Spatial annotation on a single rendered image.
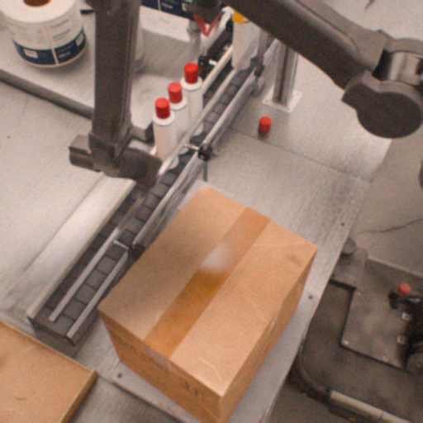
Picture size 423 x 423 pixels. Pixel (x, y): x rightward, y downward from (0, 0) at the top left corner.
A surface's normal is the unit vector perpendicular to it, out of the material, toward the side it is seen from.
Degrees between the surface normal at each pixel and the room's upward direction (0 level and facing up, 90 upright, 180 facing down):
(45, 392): 0
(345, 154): 0
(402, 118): 90
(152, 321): 0
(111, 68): 90
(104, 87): 89
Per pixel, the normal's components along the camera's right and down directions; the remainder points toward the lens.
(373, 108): -0.37, 0.77
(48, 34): 0.37, 0.77
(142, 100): 0.00, -0.55
